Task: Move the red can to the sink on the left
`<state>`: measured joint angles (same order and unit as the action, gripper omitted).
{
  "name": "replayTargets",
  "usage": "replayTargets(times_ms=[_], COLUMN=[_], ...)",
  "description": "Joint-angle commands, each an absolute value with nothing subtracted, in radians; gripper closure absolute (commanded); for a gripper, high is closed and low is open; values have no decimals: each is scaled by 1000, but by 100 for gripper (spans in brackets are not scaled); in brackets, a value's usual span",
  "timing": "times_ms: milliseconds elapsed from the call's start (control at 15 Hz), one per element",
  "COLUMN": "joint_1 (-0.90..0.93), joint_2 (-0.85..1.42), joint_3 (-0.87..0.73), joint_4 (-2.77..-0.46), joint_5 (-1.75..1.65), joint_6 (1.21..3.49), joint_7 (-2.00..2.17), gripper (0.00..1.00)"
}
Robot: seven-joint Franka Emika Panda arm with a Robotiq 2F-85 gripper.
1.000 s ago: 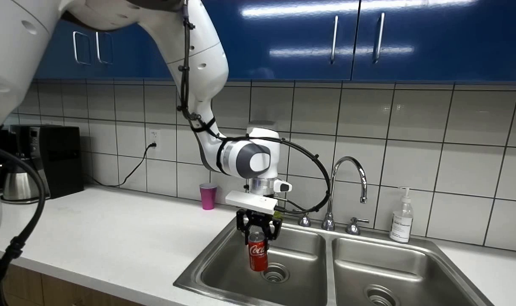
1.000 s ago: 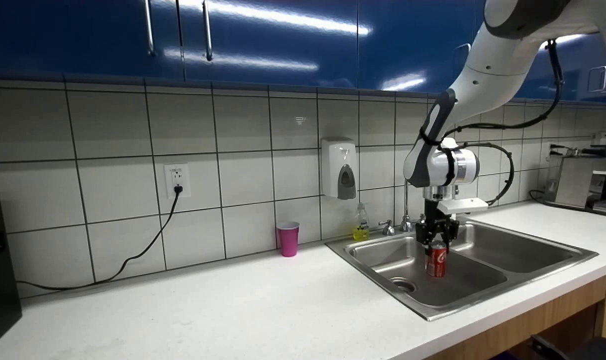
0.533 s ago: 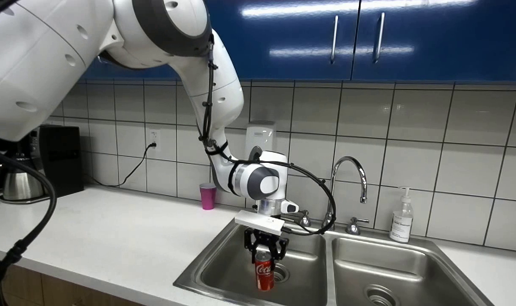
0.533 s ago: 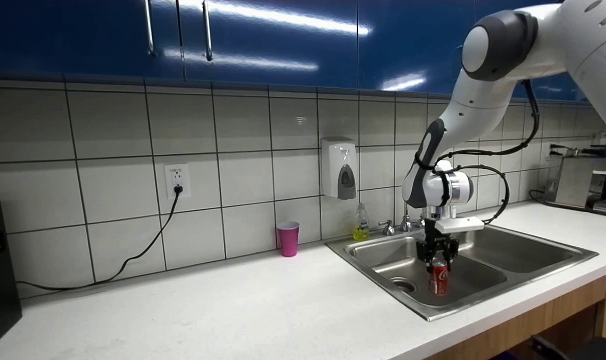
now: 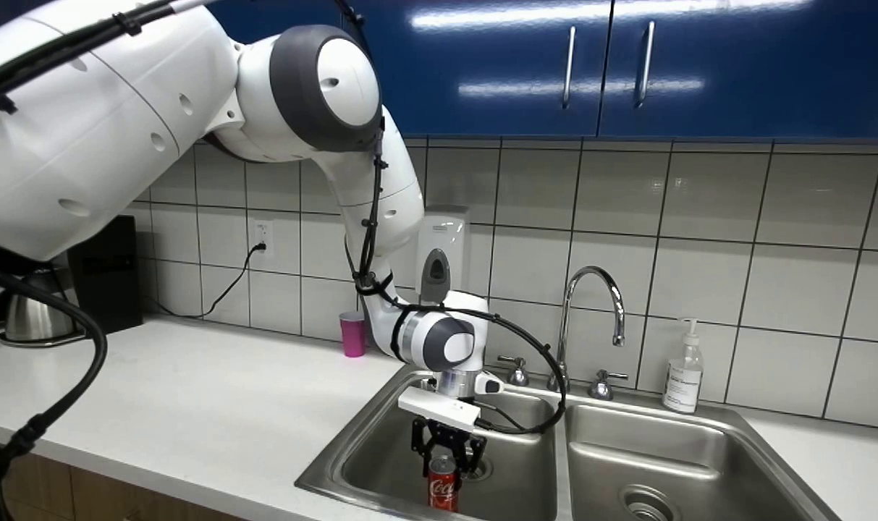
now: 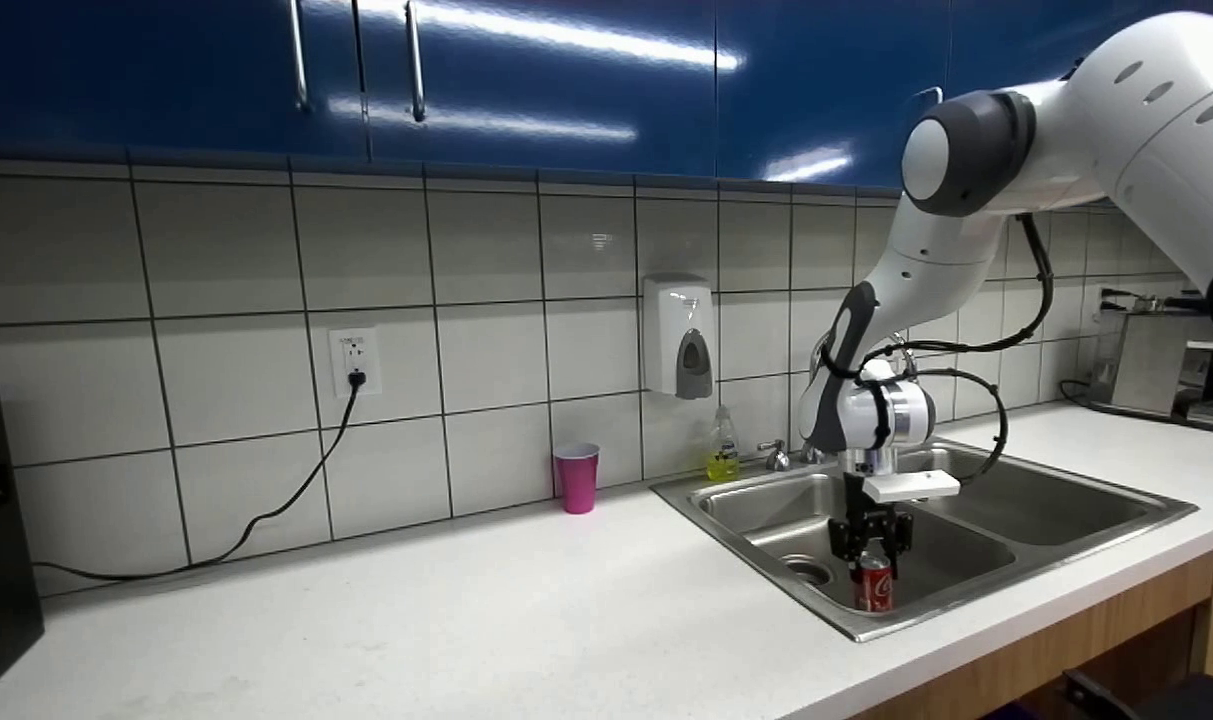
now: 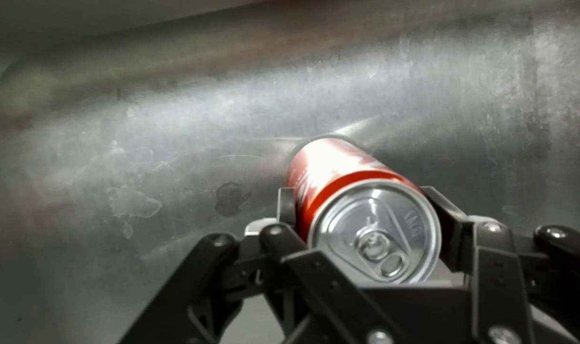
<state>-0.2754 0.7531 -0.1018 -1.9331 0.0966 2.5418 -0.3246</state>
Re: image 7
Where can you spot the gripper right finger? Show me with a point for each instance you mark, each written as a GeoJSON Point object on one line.
{"type": "Point", "coordinates": [502, 282]}

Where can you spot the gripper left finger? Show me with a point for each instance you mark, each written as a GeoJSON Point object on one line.
{"type": "Point", "coordinates": [213, 286]}

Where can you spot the red soda can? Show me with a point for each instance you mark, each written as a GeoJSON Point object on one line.
{"type": "Point", "coordinates": [361, 210]}

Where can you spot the stainless steel sink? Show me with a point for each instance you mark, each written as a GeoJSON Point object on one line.
{"type": "Point", "coordinates": [175, 119]}

